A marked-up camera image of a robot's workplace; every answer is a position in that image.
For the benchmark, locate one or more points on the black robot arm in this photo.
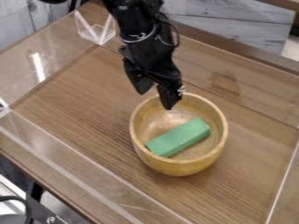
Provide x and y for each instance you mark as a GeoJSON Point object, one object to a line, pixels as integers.
{"type": "Point", "coordinates": [137, 16]}

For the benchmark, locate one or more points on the green rectangular block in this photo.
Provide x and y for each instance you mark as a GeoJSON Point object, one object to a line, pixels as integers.
{"type": "Point", "coordinates": [179, 138]}

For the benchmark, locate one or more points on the black table leg frame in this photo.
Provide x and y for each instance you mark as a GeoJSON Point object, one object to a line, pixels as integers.
{"type": "Point", "coordinates": [41, 214]}

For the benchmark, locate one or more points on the brown wooden bowl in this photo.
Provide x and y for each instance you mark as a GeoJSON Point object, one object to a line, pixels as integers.
{"type": "Point", "coordinates": [151, 120]}

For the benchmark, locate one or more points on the clear acrylic corner bracket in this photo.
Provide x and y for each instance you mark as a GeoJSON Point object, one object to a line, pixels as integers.
{"type": "Point", "coordinates": [96, 33]}

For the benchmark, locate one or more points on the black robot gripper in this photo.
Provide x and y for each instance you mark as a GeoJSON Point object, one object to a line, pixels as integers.
{"type": "Point", "coordinates": [149, 66]}

